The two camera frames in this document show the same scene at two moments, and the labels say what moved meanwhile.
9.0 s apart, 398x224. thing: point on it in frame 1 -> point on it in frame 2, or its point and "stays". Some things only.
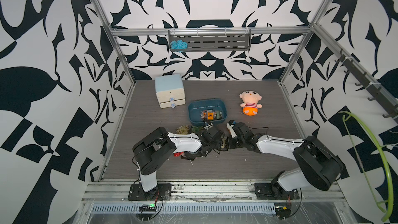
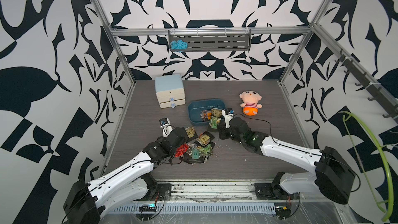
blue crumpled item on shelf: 179,45 stays
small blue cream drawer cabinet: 169,89 stays
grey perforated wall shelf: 239,40 stays
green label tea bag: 197,129 -> 214,122
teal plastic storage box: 195,107 stays
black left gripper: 218,143 -> 181,129
